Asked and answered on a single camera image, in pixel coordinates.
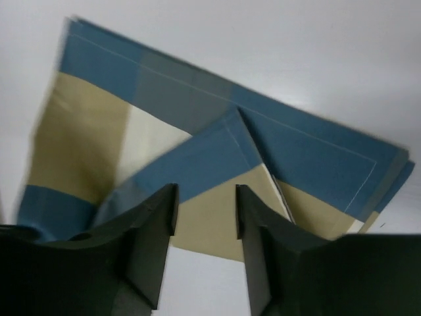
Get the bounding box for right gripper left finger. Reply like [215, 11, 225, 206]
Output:
[1, 184, 179, 315]

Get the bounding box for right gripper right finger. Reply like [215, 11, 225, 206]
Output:
[235, 185, 420, 315]

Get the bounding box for blue beige white cloth placemat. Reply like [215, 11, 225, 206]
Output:
[17, 18, 414, 261]

